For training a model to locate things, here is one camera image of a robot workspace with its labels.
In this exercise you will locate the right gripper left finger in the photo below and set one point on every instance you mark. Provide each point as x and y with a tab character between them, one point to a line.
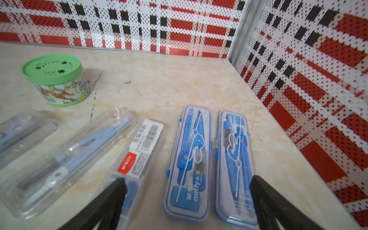
103	212

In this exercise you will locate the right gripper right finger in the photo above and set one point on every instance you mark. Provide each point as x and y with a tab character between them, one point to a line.
274	211

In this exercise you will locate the clear case red accents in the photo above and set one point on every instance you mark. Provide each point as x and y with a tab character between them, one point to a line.
133	165

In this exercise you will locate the clear compass case grey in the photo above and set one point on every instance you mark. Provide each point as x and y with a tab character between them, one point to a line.
36	187

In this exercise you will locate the clear case pink compass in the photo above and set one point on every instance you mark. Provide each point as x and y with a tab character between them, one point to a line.
22	132

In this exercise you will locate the green lidded small jar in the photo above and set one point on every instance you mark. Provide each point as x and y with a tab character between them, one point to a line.
59	78

